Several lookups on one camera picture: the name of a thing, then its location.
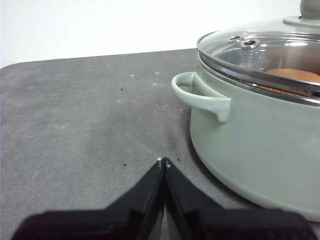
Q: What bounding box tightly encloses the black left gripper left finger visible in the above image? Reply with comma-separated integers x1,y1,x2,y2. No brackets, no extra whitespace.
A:
11,157,166,240

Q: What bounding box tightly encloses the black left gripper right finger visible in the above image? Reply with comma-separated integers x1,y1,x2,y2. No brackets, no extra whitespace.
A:
163,156,320,240

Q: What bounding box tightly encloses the brown potato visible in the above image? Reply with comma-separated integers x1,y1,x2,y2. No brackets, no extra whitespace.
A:
257,67,320,97

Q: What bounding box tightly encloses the glass lid with green knob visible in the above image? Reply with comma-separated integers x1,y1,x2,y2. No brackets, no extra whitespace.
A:
196,0,320,94

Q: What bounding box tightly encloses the pale green electric pot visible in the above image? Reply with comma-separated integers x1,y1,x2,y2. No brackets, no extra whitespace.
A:
171,51,320,223

